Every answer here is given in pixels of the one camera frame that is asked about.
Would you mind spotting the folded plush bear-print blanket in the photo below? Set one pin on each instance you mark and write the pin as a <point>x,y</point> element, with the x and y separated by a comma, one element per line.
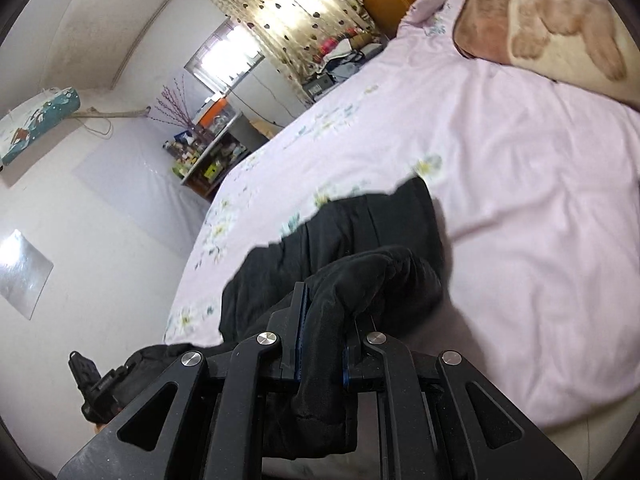
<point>550,20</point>

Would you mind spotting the cluttered wooden shelf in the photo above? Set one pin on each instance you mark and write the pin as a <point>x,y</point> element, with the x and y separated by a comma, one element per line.
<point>210,165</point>

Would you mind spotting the orange-lidded storage box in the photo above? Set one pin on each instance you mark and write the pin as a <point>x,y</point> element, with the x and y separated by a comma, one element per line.
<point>212,110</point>

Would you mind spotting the pile of clothes and boxes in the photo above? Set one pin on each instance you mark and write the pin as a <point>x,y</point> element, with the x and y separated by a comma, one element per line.
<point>340,65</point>

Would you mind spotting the pink blossom branches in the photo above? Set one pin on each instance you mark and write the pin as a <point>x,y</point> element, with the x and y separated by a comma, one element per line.
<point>172,105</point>

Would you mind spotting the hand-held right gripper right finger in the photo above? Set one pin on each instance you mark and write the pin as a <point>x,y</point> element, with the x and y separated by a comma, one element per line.
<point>359,362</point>

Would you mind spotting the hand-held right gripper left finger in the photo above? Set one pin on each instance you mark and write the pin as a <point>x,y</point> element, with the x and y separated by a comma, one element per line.
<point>290,332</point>

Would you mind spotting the window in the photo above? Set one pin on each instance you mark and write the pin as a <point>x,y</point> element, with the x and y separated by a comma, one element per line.
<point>225,52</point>

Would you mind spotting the pink floral quilt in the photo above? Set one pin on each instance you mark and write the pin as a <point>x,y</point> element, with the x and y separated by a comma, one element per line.
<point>500,210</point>

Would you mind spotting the white cabinet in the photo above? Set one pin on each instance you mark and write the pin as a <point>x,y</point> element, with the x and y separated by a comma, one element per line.
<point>267,100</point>

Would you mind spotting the heart-print curtain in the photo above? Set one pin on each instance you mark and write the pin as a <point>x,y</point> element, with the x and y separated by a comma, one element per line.
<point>300,10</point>

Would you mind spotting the air conditioner with teal cover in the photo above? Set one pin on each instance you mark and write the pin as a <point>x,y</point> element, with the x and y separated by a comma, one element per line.
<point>40,125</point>

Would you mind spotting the silver foil wall sheet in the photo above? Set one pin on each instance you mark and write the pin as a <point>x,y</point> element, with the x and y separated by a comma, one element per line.
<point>22,275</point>

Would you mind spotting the black hooded puffer jacket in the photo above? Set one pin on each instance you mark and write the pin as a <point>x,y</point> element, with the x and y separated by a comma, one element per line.
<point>350,230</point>

